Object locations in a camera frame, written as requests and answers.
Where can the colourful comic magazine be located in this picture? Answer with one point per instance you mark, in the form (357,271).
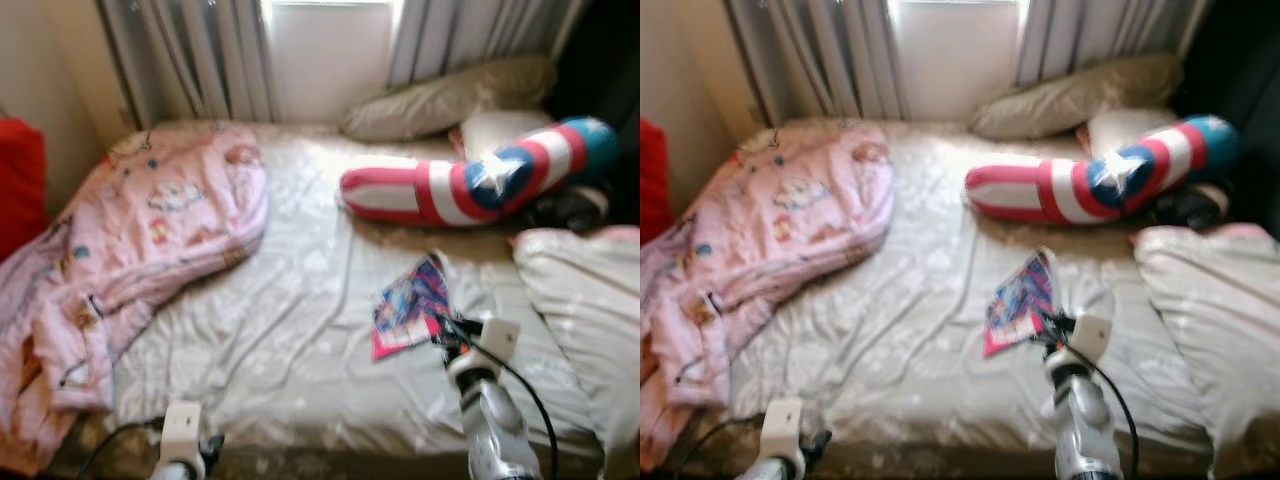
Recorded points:
(1015,305)
(405,305)

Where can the large beige pink-edged pillow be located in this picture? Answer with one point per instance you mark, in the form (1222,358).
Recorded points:
(1220,310)
(590,310)

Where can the pink cartoon print blanket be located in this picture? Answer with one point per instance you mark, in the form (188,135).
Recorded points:
(770,230)
(150,230)

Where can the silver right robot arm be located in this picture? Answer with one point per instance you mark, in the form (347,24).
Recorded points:
(1085,430)
(495,430)

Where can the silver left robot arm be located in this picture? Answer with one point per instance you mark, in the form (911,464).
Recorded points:
(172,472)
(768,471)

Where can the mattress with beige floral sheet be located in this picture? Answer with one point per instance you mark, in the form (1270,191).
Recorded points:
(920,330)
(300,330)

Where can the red white blue star bolster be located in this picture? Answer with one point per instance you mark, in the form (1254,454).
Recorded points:
(1065,188)
(440,190)

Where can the black and beige plush toy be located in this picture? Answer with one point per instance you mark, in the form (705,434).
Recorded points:
(570,210)
(1195,207)

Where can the plain cream pillow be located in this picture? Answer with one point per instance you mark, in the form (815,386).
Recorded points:
(500,130)
(1125,125)

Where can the beige floral pillow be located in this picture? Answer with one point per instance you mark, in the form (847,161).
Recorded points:
(440,100)
(1070,98)

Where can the large red cushion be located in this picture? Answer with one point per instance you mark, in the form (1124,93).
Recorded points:
(20,185)
(652,180)

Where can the bright white window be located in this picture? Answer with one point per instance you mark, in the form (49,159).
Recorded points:
(330,60)
(955,60)

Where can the grey pleated curtain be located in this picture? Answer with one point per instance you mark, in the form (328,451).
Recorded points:
(190,60)
(480,35)
(1110,35)
(820,60)

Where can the dark grey padded headboard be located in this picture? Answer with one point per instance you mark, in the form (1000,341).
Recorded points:
(605,70)
(1245,70)

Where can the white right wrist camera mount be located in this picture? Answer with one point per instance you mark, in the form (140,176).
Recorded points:
(1092,335)
(500,338)

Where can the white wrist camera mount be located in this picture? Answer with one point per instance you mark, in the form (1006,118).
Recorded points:
(182,430)
(1092,335)
(500,338)
(782,428)

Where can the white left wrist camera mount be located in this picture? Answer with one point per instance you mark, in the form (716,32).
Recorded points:
(782,428)
(182,430)

